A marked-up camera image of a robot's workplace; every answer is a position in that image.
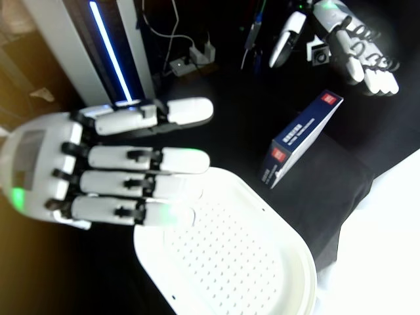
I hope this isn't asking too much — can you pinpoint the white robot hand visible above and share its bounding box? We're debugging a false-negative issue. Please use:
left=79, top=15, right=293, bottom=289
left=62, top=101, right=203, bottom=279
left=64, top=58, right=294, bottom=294
left=0, top=96, right=215, bottom=231
left=268, top=0, right=400, bottom=96

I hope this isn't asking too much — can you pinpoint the white square marker tag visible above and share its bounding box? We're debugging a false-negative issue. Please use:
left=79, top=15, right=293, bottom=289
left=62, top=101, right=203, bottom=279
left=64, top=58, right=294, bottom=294
left=306, top=35, right=331, bottom=68

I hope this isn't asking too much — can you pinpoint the blue and white carton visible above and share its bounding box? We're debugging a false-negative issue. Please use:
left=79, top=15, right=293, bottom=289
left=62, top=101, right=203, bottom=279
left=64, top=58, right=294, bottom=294
left=261, top=89, right=345, bottom=190

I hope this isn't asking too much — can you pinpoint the white column with blue light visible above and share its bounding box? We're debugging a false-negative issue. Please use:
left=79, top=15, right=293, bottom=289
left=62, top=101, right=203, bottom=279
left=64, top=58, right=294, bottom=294
left=22, top=0, right=156, bottom=110

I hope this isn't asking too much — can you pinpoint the black table cloth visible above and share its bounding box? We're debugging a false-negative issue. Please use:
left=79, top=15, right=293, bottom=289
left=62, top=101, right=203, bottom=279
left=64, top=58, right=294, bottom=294
left=0, top=75, right=377, bottom=315

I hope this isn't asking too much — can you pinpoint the small grey adapter box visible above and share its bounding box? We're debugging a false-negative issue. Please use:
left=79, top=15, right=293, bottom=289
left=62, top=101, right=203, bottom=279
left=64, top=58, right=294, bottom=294
left=169, top=57, right=198, bottom=77

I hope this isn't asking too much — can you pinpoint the white perforated plastic tray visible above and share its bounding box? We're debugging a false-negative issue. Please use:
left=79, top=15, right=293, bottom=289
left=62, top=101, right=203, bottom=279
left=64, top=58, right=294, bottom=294
left=133, top=166, right=318, bottom=315

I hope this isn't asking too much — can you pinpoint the grey cable connector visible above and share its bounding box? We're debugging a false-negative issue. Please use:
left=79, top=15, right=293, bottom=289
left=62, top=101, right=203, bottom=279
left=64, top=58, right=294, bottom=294
left=241, top=9, right=265, bottom=70

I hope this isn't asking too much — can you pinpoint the thin white cable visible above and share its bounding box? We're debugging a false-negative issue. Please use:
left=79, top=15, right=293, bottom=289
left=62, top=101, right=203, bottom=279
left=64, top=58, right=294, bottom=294
left=142, top=0, right=196, bottom=63

